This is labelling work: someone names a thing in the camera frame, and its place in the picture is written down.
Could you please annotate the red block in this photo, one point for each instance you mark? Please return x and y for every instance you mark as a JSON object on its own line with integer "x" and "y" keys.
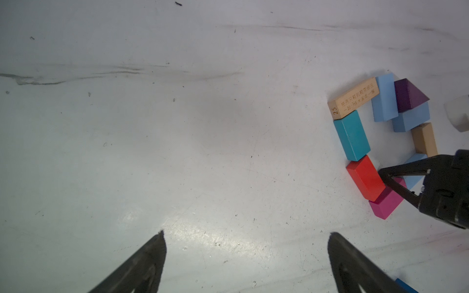
{"x": 366, "y": 178}

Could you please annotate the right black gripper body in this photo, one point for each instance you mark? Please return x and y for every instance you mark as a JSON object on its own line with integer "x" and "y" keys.
{"x": 445, "y": 194}

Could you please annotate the dark blue cube block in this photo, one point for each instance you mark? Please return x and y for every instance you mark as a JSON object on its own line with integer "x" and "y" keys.
{"x": 405, "y": 286}

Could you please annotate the natural wood block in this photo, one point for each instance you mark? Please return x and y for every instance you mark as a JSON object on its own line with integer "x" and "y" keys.
{"x": 424, "y": 139}
{"x": 354, "y": 98}

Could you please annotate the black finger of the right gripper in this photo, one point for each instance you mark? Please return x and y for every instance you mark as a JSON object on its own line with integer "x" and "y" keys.
{"x": 432, "y": 167}

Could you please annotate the light blue block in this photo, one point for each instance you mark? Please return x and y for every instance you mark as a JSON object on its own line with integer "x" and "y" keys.
{"x": 412, "y": 178}
{"x": 410, "y": 119}
{"x": 385, "y": 106}

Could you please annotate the teal block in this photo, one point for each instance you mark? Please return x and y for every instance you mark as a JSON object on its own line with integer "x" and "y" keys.
{"x": 352, "y": 136}

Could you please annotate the purple triangle block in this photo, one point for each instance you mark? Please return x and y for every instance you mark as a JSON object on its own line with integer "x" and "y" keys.
{"x": 408, "y": 96}

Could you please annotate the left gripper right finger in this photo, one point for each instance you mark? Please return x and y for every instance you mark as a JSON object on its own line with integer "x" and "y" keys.
{"x": 354, "y": 272}

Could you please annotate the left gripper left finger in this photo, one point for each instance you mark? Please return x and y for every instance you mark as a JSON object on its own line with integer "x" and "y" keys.
{"x": 141, "y": 272}

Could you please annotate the magenta block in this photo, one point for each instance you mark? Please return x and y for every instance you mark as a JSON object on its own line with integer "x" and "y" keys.
{"x": 386, "y": 203}

